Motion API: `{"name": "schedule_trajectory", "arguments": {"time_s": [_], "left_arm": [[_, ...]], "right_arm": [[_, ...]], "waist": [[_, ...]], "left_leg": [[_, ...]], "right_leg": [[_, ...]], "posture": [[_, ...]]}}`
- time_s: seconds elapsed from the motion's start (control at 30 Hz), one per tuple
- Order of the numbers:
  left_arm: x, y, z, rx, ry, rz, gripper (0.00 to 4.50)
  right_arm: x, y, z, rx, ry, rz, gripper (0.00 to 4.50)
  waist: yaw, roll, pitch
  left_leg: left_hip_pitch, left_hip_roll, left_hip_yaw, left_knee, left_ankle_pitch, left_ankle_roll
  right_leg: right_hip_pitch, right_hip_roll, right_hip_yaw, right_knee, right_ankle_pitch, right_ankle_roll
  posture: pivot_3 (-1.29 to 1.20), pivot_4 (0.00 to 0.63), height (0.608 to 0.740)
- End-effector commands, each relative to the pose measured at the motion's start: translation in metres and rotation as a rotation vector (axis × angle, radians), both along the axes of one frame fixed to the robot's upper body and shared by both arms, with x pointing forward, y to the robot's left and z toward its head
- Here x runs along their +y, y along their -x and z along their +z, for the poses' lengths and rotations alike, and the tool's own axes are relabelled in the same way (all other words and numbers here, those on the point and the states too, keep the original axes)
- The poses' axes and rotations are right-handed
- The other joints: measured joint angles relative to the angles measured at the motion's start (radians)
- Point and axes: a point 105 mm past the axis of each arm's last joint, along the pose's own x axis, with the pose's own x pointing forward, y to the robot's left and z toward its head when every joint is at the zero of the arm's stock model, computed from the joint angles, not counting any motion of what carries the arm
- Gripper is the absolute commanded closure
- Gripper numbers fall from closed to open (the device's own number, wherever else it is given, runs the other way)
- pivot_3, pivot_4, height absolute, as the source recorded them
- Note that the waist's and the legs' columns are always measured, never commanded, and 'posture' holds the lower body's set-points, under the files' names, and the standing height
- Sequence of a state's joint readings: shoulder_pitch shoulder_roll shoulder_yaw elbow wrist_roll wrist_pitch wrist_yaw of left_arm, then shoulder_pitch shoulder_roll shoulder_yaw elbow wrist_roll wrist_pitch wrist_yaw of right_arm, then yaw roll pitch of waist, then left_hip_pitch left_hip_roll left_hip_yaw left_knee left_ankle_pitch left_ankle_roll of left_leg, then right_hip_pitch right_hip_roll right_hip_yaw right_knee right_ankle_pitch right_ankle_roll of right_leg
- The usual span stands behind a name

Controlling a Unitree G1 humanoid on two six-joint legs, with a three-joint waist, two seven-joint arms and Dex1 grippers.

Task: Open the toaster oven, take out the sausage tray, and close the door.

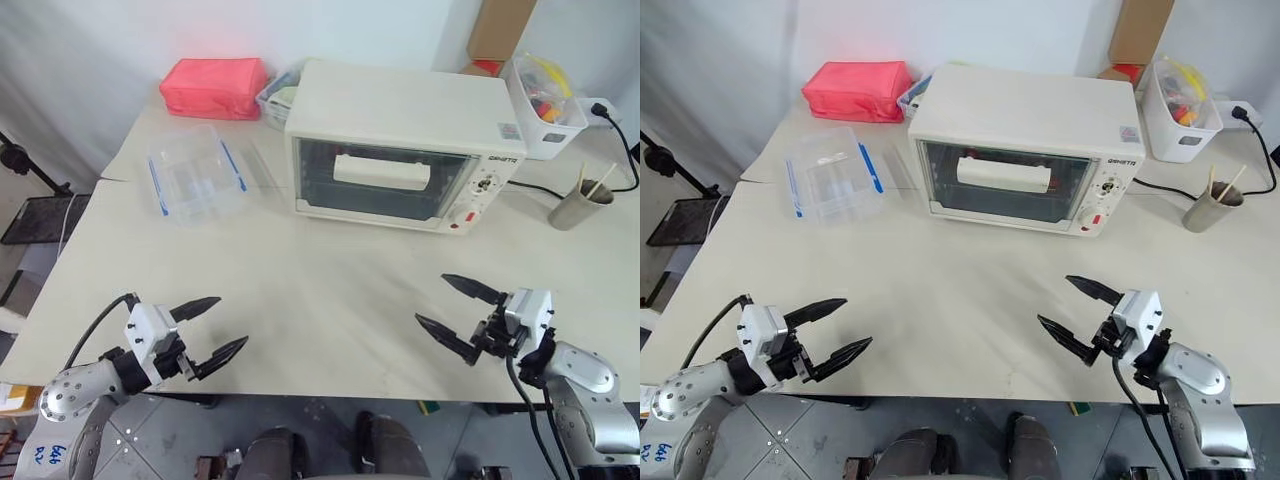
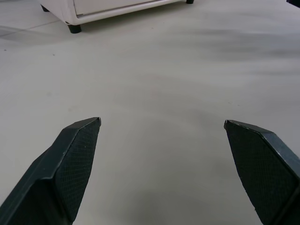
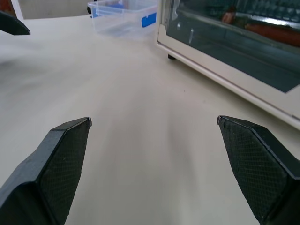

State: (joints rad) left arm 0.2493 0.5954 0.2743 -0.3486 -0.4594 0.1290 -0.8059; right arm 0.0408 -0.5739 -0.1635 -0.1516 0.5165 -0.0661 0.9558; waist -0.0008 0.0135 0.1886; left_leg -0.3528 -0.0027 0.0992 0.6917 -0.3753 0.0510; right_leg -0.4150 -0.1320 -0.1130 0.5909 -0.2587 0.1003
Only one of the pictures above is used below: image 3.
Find clear plastic box blue clips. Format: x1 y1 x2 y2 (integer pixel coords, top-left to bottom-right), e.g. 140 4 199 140
87 0 158 42

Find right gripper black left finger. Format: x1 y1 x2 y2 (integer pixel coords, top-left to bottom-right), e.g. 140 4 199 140
0 117 93 225

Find white panel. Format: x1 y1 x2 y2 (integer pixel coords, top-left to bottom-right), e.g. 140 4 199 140
10 0 24 21

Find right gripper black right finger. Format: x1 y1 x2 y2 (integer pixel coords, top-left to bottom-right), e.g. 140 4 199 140
217 115 300 225

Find beige toaster oven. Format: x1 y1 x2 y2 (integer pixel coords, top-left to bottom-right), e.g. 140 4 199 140
156 0 300 131

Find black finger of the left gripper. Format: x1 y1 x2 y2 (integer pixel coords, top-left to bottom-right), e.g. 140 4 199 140
0 11 31 37

